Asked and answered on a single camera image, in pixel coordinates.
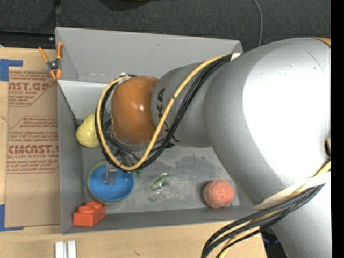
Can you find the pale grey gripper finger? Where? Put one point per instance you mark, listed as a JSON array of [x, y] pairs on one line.
[[114, 176], [107, 174]]

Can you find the blue bowl with green rim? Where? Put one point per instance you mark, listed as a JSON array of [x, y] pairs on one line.
[[107, 191]]

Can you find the clear glass piece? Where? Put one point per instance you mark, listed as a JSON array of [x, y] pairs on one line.
[[159, 182]]

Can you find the yellow toy lemon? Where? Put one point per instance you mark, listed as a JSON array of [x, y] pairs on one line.
[[86, 133]]

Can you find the orange toy brick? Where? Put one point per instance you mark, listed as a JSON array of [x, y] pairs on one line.
[[88, 216]]

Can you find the grey metal bin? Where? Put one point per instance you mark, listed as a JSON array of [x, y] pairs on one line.
[[177, 171]]

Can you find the brown cardboard board red print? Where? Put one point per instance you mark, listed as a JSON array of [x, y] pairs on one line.
[[29, 192]]

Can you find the orange foam ball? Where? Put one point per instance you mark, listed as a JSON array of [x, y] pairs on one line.
[[218, 194]]

